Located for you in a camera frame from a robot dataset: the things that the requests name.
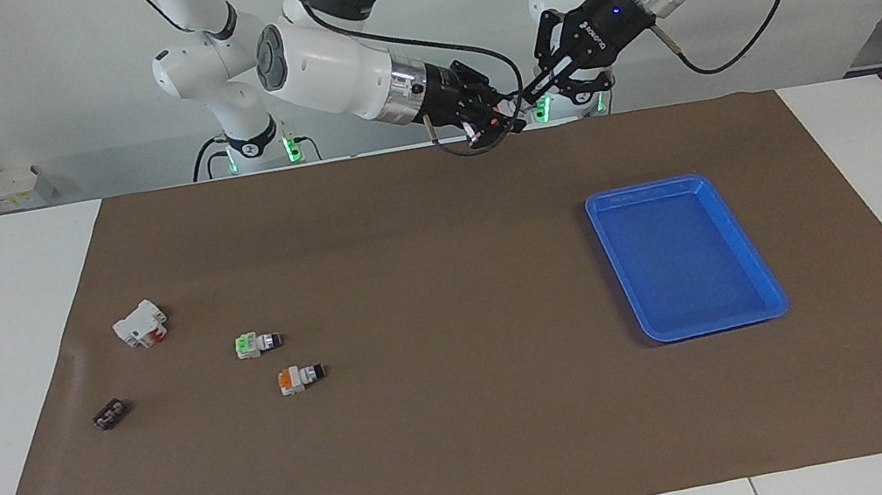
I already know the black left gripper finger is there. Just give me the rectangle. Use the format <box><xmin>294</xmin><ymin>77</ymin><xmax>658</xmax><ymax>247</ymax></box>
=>
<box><xmin>527</xmin><ymin>52</ymin><xmax>618</xmax><ymax>112</ymax></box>
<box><xmin>509</xmin><ymin>5</ymin><xmax>590</xmax><ymax>104</ymax></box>

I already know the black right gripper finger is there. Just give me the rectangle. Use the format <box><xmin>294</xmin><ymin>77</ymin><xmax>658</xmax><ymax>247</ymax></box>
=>
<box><xmin>475</xmin><ymin>115</ymin><xmax>529</xmax><ymax>145</ymax></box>
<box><xmin>460</xmin><ymin>53</ymin><xmax>517</xmax><ymax>113</ymax></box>

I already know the black right base cable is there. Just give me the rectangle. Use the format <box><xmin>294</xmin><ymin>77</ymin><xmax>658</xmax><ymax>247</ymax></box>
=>
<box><xmin>187</xmin><ymin>133</ymin><xmax>232</xmax><ymax>183</ymax></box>

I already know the blue plastic tray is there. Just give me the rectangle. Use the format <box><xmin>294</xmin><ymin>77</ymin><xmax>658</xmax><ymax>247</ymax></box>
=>
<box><xmin>583</xmin><ymin>162</ymin><xmax>793</xmax><ymax>352</ymax></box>

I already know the brown table mat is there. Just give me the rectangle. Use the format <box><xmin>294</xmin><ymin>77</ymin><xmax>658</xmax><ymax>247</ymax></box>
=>
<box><xmin>0</xmin><ymin>70</ymin><xmax>882</xmax><ymax>495</ymax></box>

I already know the small black terminal block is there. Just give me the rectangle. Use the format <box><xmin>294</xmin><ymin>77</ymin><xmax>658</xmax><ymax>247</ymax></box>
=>
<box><xmin>90</xmin><ymin>397</ymin><xmax>133</xmax><ymax>433</ymax></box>

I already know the white circuit breaker red lever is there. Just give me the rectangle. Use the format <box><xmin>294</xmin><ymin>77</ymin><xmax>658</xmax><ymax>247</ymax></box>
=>
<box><xmin>108</xmin><ymin>296</ymin><xmax>172</xmax><ymax>354</ymax></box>

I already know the green selector switch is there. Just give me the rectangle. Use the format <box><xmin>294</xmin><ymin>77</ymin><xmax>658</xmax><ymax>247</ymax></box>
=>
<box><xmin>233</xmin><ymin>327</ymin><xmax>284</xmax><ymax>362</ymax></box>

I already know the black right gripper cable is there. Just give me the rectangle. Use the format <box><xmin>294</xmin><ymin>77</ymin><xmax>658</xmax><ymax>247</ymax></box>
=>
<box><xmin>295</xmin><ymin>0</ymin><xmax>535</xmax><ymax>180</ymax></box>

